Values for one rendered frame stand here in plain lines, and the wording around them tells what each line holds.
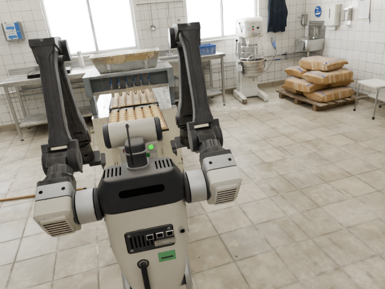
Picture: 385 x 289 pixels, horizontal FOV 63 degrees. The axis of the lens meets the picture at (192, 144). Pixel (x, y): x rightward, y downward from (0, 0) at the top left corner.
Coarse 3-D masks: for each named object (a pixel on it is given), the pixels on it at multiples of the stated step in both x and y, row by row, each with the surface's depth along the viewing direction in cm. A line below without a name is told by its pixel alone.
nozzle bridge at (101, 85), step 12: (96, 72) 267; (120, 72) 256; (132, 72) 254; (144, 72) 255; (156, 72) 266; (168, 72) 259; (84, 84) 250; (96, 84) 260; (108, 84) 262; (120, 84) 264; (132, 84) 266; (144, 84) 267; (156, 84) 264; (168, 84) 263; (96, 108) 273
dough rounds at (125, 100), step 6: (138, 90) 313; (144, 90) 308; (126, 96) 297; (132, 96) 294; (138, 96) 285; (144, 96) 282; (150, 96) 281; (114, 102) 273; (120, 102) 272; (126, 102) 277; (132, 102) 270; (138, 102) 266; (144, 102) 265; (150, 102) 266
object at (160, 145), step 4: (160, 144) 207; (116, 148) 202; (160, 148) 208; (164, 148) 211; (112, 152) 203; (116, 152) 203; (160, 152) 209; (164, 152) 210; (116, 156) 204; (160, 156) 210; (164, 156) 211; (116, 160) 205; (120, 160) 206; (116, 164) 206; (120, 164) 207
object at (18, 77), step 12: (168, 48) 551; (168, 60) 508; (204, 60) 518; (12, 72) 501; (24, 72) 506; (72, 72) 480; (84, 72) 470; (0, 84) 442; (12, 84) 446; (24, 84) 454; (12, 108) 460; (24, 108) 521; (84, 108) 532; (24, 120) 497; (36, 120) 491
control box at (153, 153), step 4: (148, 144) 202; (152, 144) 202; (156, 144) 203; (120, 148) 199; (148, 148) 203; (156, 148) 204; (120, 152) 200; (148, 152) 204; (152, 152) 205; (156, 152) 205; (120, 156) 202; (124, 156) 202; (152, 156) 206; (156, 156) 206; (124, 160) 203
